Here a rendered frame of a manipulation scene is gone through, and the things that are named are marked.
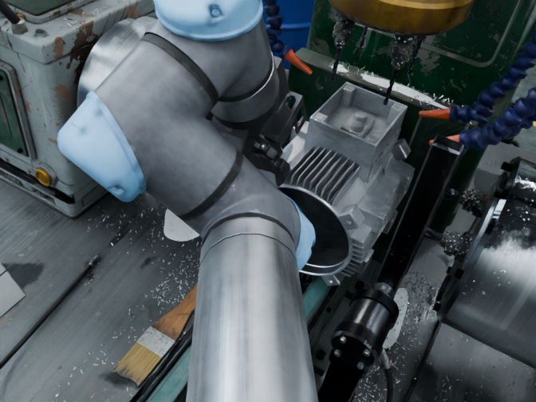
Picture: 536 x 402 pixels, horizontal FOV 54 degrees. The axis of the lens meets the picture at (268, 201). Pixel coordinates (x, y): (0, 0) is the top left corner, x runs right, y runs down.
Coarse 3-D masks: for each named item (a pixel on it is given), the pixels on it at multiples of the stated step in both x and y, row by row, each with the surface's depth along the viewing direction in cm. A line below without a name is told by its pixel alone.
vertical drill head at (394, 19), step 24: (336, 0) 59; (360, 0) 57; (384, 0) 56; (408, 0) 56; (432, 0) 56; (456, 0) 57; (336, 24) 64; (360, 24) 59; (384, 24) 57; (408, 24) 57; (432, 24) 57; (456, 24) 59; (360, 48) 75; (408, 48) 61; (336, 72) 68; (408, 72) 73
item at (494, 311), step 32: (512, 160) 70; (448, 192) 76; (512, 192) 62; (480, 224) 67; (512, 224) 61; (480, 256) 61; (512, 256) 60; (448, 288) 69; (480, 288) 62; (512, 288) 61; (448, 320) 68; (480, 320) 64; (512, 320) 62; (512, 352) 66
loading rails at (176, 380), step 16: (320, 288) 79; (336, 288) 78; (352, 288) 92; (304, 304) 77; (320, 304) 76; (336, 304) 86; (320, 320) 76; (320, 336) 85; (176, 352) 68; (320, 352) 82; (160, 368) 66; (176, 368) 67; (320, 368) 81; (144, 384) 64; (160, 384) 66; (176, 384) 66; (144, 400) 65; (160, 400) 64; (176, 400) 65
